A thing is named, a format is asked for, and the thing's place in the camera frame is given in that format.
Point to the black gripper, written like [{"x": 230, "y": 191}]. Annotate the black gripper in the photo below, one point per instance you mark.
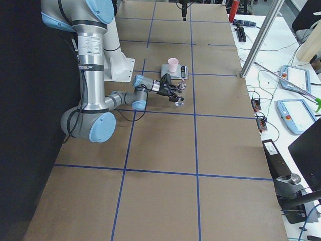
[
  {"x": 164, "y": 89},
  {"x": 184, "y": 7}
]

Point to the clear glass sauce bottle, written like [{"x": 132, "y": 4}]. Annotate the clear glass sauce bottle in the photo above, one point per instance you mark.
[{"x": 179, "y": 104}]

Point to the pink plastic cup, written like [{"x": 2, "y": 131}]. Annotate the pink plastic cup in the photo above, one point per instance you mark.
[{"x": 173, "y": 64}]

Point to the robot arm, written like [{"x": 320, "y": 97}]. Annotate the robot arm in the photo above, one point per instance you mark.
[{"x": 93, "y": 117}]

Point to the grey digital kitchen scale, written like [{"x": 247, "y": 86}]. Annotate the grey digital kitchen scale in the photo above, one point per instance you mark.
[{"x": 180, "y": 73}]

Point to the red cylinder bottle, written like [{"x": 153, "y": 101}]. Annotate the red cylinder bottle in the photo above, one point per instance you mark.
[{"x": 233, "y": 10}]

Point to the blue patterned cloth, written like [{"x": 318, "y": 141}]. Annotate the blue patterned cloth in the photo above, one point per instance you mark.
[{"x": 244, "y": 23}]

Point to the black folded tripod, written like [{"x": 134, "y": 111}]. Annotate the black folded tripod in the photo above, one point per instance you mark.
[{"x": 240, "y": 33}]

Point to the orange connector board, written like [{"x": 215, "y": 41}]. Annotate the orange connector board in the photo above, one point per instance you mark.
[
  {"x": 256, "y": 105},
  {"x": 261, "y": 123}
]

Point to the near blue teach pendant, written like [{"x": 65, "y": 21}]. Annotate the near blue teach pendant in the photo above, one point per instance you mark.
[{"x": 296, "y": 115}]

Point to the blue teach pendant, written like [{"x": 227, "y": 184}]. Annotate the blue teach pendant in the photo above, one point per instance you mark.
[
  {"x": 296, "y": 115},
  {"x": 298, "y": 76}
]

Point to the black office chair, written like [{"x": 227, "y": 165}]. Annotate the black office chair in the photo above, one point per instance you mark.
[{"x": 306, "y": 20}]

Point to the far blue teach pendant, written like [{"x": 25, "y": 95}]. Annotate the far blue teach pendant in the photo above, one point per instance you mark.
[{"x": 298, "y": 76}]

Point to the black box with label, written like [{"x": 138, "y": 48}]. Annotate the black box with label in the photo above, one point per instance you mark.
[{"x": 276, "y": 163}]

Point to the wooden board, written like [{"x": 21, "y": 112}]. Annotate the wooden board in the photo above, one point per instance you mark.
[{"x": 311, "y": 46}]

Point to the long reacher grabber stick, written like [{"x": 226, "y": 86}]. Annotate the long reacher grabber stick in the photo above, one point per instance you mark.
[{"x": 317, "y": 100}]

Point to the black monitor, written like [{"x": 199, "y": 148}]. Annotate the black monitor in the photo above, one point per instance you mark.
[{"x": 305, "y": 151}]

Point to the black monitor stand base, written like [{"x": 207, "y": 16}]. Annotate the black monitor stand base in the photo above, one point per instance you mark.
[{"x": 295, "y": 202}]

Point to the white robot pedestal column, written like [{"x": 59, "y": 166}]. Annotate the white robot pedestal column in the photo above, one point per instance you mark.
[{"x": 117, "y": 67}]

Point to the aluminium frame post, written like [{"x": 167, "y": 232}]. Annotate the aluminium frame post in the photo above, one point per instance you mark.
[{"x": 267, "y": 24}]

